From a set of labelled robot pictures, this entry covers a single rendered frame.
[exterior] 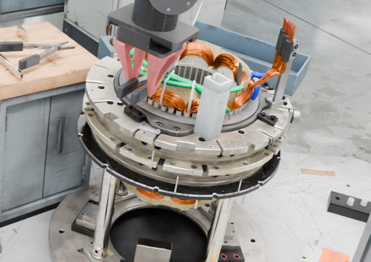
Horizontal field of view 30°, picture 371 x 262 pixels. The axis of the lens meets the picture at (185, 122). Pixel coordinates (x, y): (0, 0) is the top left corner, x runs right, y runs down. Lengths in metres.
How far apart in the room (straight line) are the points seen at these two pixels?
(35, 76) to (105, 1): 2.35
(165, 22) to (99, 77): 0.26
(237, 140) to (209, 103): 0.08
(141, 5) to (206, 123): 0.21
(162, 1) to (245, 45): 0.67
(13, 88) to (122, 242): 0.34
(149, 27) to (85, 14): 2.77
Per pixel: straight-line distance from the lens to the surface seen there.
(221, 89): 0.93
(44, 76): 1.13
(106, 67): 1.12
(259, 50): 1.41
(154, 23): 0.85
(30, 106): 1.16
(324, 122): 3.48
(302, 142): 3.26
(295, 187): 1.50
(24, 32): 1.24
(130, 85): 0.90
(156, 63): 0.85
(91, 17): 3.58
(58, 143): 1.22
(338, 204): 1.45
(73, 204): 1.29
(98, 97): 1.03
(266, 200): 1.43
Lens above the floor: 1.60
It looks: 30 degrees down
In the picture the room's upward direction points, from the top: 11 degrees clockwise
